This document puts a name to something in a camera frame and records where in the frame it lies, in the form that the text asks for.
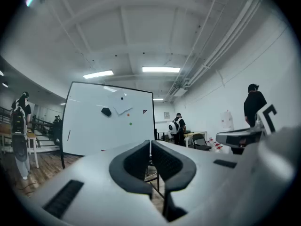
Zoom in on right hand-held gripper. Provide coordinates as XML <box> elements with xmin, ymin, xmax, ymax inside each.
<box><xmin>216</xmin><ymin>104</ymin><xmax>278</xmax><ymax>155</ymax></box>

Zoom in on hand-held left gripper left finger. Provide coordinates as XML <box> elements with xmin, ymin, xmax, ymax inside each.
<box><xmin>23</xmin><ymin>139</ymin><xmax>170</xmax><ymax>226</ymax></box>

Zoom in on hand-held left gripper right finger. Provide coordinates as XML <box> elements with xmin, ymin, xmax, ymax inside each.
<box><xmin>151</xmin><ymin>127</ymin><xmax>300</xmax><ymax>226</ymax></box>

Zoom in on group of red-capped white bottles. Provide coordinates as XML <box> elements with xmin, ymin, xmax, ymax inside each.
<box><xmin>207</xmin><ymin>137</ymin><xmax>233</xmax><ymax>154</ymax></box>

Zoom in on black folding chair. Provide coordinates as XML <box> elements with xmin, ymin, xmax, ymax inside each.
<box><xmin>189</xmin><ymin>133</ymin><xmax>213</xmax><ymax>152</ymax></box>

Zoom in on yellow wooden table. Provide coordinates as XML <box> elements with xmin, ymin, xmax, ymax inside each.
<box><xmin>183</xmin><ymin>130</ymin><xmax>208</xmax><ymax>148</ymax></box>

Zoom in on white round backpack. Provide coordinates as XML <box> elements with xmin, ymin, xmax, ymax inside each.
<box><xmin>168</xmin><ymin>121</ymin><xmax>181</xmax><ymax>135</ymax></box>

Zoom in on ceiling air conditioner unit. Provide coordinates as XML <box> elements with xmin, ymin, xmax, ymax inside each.
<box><xmin>167</xmin><ymin>85</ymin><xmax>189</xmax><ymax>98</ymax></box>

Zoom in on light wooden bench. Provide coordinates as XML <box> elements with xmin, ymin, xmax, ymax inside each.
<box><xmin>0</xmin><ymin>123</ymin><xmax>40</xmax><ymax>169</ymax></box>

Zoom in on white ceiling pipes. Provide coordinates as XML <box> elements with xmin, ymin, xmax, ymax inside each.
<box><xmin>163</xmin><ymin>0</ymin><xmax>263</xmax><ymax>102</ymax></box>

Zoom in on black metal railing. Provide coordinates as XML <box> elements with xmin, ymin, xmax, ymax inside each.
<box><xmin>0</xmin><ymin>105</ymin><xmax>61</xmax><ymax>148</ymax></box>

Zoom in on white paper sheet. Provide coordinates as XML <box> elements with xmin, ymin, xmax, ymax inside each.
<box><xmin>108</xmin><ymin>90</ymin><xmax>133</xmax><ymax>115</ymax></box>

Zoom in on grey and black backpack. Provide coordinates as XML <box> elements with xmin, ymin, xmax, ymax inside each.
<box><xmin>10</xmin><ymin>106</ymin><xmax>26</xmax><ymax>135</ymax></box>

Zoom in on black folding table frame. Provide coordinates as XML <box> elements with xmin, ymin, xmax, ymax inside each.
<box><xmin>143</xmin><ymin>154</ymin><xmax>166</xmax><ymax>200</ymax></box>

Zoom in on white whiteboard with black frame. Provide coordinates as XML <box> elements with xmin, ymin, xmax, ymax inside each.
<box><xmin>59</xmin><ymin>81</ymin><xmax>156</xmax><ymax>170</ymax></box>

